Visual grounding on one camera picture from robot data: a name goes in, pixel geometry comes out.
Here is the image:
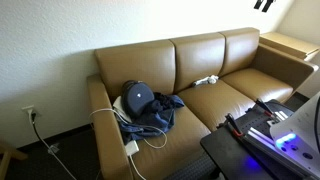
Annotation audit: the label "black round bag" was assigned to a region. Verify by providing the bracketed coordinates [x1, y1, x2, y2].
[120, 79, 156, 118]

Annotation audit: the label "light wooden side table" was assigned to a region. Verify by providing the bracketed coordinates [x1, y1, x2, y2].
[259, 31, 320, 62]

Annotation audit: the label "white sock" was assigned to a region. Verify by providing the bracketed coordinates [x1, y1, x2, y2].
[192, 74, 220, 88]

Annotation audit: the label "brown leather sofa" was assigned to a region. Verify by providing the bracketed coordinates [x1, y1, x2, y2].
[86, 27, 319, 180]

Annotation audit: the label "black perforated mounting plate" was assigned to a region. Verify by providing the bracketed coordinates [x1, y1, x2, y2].
[238, 99, 296, 141]

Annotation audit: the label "dark navy garment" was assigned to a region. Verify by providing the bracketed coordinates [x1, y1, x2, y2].
[151, 92, 178, 113]

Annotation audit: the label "blue denim jeans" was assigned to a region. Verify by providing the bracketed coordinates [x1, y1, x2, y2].
[118, 94, 185, 145]

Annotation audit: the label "black robot table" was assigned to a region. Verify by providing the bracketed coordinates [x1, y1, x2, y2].
[199, 124, 301, 180]

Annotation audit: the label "white power adapter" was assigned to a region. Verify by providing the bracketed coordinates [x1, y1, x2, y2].
[124, 139, 140, 157]

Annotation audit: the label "wooden chair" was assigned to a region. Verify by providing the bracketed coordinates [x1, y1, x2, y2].
[0, 139, 29, 180]

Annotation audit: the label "red handled black clamp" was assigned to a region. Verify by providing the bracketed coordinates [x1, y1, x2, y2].
[254, 97, 284, 119]
[216, 113, 246, 138]

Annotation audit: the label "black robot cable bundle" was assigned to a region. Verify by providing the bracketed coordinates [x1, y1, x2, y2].
[313, 98, 320, 154]

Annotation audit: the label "grey aluminium base plate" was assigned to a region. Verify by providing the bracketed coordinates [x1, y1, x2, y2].
[243, 126, 320, 179]

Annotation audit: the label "thin white charger cable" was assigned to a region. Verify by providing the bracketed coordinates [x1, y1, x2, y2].
[89, 107, 168, 150]

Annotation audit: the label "thick white adapter cord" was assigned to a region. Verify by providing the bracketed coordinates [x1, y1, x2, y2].
[128, 153, 148, 180]

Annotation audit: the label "grey cord connector block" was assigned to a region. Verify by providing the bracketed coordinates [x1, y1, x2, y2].
[47, 143, 61, 155]

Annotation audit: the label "white wall outlet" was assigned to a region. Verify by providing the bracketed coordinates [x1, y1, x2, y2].
[21, 105, 36, 118]

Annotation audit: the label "black power cord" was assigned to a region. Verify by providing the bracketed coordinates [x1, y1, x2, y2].
[29, 111, 78, 180]

